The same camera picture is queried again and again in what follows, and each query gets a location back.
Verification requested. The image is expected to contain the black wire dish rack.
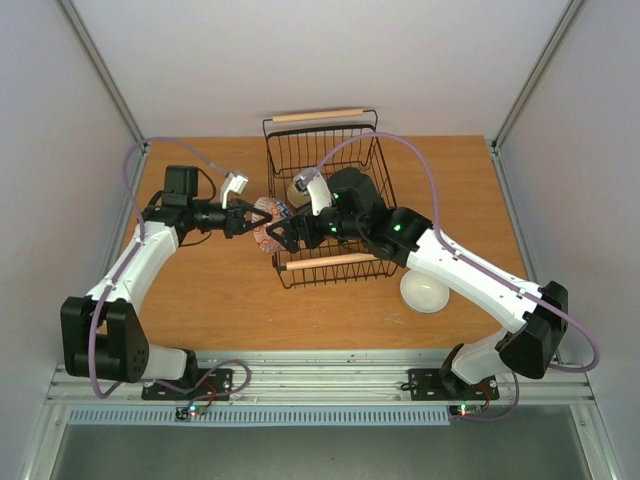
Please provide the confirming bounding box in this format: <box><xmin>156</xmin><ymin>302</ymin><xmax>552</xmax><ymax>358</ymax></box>
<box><xmin>262</xmin><ymin>108</ymin><xmax>397</xmax><ymax>288</ymax></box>

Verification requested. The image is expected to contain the white blue patterned bowl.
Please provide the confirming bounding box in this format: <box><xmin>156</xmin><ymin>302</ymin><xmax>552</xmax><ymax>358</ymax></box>
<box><xmin>252</xmin><ymin>197</ymin><xmax>292</xmax><ymax>254</ymax></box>

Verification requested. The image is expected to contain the yellow patterned bowl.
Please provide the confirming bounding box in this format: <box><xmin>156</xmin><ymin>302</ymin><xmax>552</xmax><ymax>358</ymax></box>
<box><xmin>286</xmin><ymin>182</ymin><xmax>311</xmax><ymax>209</ymax></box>

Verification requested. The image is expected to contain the plain white ribbed bowl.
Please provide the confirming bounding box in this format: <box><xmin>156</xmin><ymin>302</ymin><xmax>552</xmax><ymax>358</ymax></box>
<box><xmin>400</xmin><ymin>270</ymin><xmax>450</xmax><ymax>314</ymax></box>

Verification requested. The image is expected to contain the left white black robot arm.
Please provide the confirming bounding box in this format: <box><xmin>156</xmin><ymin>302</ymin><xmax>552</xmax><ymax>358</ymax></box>
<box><xmin>60</xmin><ymin>166</ymin><xmax>272</xmax><ymax>398</ymax></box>

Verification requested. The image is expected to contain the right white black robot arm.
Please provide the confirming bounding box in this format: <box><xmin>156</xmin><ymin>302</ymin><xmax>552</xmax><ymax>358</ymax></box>
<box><xmin>266</xmin><ymin>168</ymin><xmax>568</xmax><ymax>398</ymax></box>

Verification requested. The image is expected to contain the left small circuit board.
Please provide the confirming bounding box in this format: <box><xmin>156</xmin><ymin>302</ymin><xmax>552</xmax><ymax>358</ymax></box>
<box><xmin>174</xmin><ymin>405</ymin><xmax>208</xmax><ymax>421</ymax></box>

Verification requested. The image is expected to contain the small circuit board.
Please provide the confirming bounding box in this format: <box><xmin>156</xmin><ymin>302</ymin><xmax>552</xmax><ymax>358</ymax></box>
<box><xmin>449</xmin><ymin>403</ymin><xmax>487</xmax><ymax>418</ymax></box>
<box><xmin>174</xmin><ymin>405</ymin><xmax>208</xmax><ymax>421</ymax></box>

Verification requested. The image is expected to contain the right small circuit board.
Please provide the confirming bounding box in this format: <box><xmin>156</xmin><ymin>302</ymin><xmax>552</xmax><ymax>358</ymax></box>
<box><xmin>449</xmin><ymin>403</ymin><xmax>487</xmax><ymax>418</ymax></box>

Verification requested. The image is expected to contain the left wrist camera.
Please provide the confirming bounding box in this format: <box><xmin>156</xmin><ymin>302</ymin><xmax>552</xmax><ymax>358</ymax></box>
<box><xmin>219</xmin><ymin>171</ymin><xmax>249</xmax><ymax>209</ymax></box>

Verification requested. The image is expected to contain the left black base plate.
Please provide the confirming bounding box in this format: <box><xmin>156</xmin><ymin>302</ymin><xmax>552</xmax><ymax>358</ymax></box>
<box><xmin>141</xmin><ymin>368</ymin><xmax>233</xmax><ymax>401</ymax></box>

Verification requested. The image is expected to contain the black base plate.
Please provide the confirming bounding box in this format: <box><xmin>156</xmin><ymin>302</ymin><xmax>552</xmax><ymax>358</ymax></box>
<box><xmin>404</xmin><ymin>368</ymin><xmax>500</xmax><ymax>401</ymax></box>
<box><xmin>141</xmin><ymin>368</ymin><xmax>233</xmax><ymax>401</ymax></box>

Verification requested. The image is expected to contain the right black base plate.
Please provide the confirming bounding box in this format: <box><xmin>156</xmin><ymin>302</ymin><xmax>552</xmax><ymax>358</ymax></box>
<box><xmin>404</xmin><ymin>368</ymin><xmax>500</xmax><ymax>401</ymax></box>

